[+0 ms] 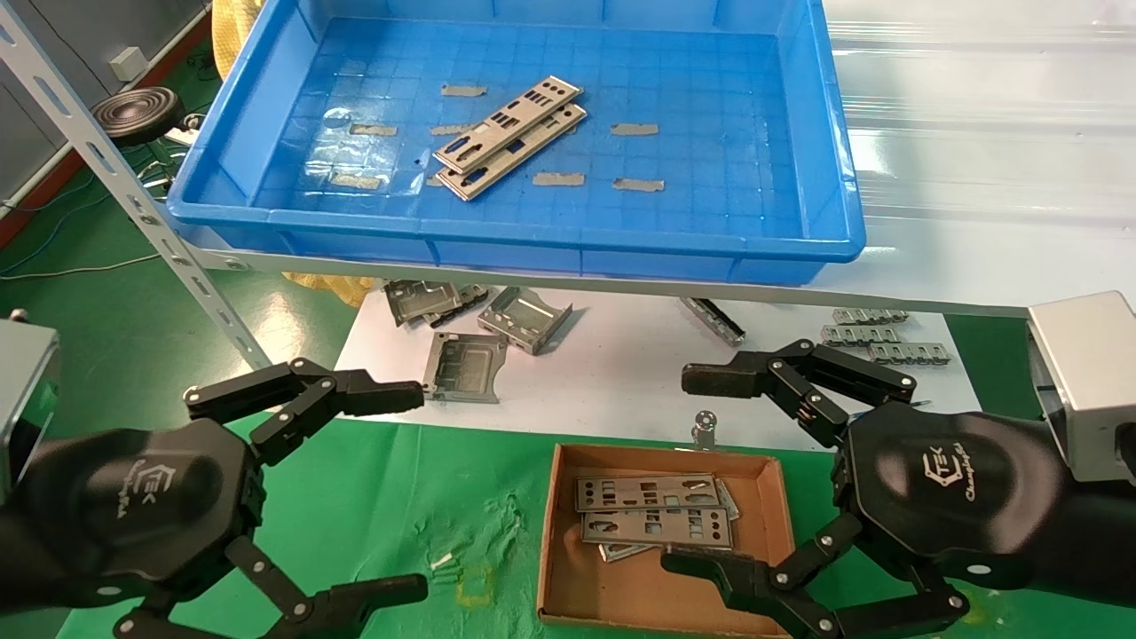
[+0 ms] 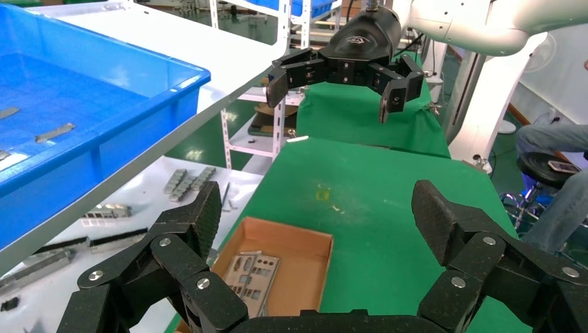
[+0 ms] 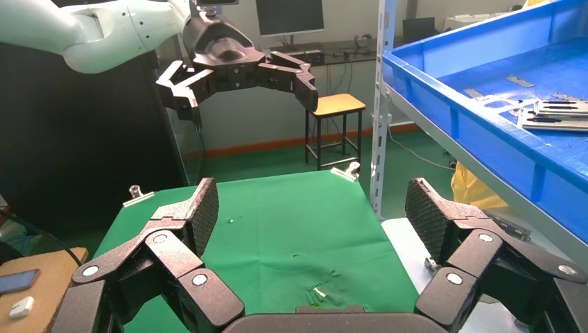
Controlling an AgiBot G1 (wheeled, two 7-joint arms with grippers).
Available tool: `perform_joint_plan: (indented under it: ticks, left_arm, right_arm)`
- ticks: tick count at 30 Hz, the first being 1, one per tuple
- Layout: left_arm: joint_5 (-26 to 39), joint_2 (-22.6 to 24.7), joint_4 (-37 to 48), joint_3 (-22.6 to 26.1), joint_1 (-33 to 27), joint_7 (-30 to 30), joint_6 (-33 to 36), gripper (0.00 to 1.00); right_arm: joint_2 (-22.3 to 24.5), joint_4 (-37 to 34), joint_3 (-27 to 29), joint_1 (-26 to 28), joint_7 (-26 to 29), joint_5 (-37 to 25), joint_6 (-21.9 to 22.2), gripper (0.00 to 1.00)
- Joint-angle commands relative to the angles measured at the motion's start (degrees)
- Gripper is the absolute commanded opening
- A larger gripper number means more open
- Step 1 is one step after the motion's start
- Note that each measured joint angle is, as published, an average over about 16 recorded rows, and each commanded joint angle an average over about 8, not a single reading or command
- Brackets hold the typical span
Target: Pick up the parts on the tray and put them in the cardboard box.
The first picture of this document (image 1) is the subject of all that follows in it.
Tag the flat grey metal frame plate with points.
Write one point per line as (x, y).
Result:
(444, 390)

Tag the grey metal shelf rail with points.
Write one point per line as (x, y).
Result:
(248, 261)

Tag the silver binder clip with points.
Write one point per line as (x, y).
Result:
(705, 430)

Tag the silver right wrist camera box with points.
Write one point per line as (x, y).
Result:
(1087, 382)

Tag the small white tape scrap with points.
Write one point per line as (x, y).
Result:
(442, 560)

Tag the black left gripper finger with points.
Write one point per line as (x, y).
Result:
(373, 395)

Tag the toothed metal comb strip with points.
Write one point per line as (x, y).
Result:
(861, 335)
(910, 354)
(870, 316)

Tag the open grey metal bracket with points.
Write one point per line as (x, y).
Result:
(524, 315)

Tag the dark grey metal bracket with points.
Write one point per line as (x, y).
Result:
(466, 297)

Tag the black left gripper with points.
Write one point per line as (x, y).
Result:
(133, 506)

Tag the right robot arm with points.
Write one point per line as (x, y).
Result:
(1100, 532)

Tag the blue plastic tray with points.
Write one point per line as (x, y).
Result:
(754, 177)

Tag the black round disc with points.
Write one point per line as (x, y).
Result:
(138, 115)

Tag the long narrow metal strip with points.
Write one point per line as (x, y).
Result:
(714, 321)

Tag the grey perforated shelf post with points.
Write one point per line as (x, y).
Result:
(115, 169)

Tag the green table cloth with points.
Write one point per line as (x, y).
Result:
(399, 497)

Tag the white wall socket box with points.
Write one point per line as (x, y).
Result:
(129, 62)

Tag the yellow tape mark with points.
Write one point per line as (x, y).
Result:
(475, 596)

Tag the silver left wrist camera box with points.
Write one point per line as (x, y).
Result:
(22, 390)

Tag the white board sheet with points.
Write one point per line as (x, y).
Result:
(621, 382)

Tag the folded grey metal bracket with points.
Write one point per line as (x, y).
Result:
(417, 300)

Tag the brown cardboard box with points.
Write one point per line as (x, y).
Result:
(621, 595)

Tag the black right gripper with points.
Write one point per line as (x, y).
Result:
(950, 488)

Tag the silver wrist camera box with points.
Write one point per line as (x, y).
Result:
(22, 390)
(1087, 382)

